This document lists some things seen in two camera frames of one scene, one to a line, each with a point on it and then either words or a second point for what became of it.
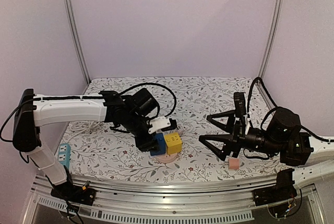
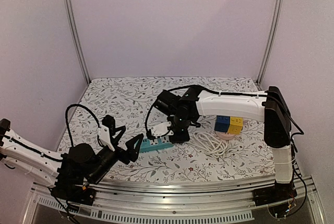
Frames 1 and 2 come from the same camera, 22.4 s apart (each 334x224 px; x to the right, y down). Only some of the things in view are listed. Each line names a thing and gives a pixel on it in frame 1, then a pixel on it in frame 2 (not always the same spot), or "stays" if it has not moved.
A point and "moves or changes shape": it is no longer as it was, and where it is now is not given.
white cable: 85,126 moves or changes shape
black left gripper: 146,144 to 130,154
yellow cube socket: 174,143 moves or changes shape
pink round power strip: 166,158 moves or changes shape
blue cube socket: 160,140 moves or changes shape
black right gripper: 235,133 to 179,135
